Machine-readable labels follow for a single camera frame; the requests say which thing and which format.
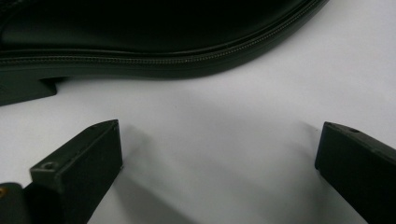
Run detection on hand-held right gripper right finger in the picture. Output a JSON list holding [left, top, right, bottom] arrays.
[[314, 120, 396, 224]]

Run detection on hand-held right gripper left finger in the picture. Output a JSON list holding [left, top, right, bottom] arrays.
[[22, 119, 123, 224]]

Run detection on black leather lace-up shoe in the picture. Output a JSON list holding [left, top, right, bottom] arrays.
[[0, 0, 331, 107]]

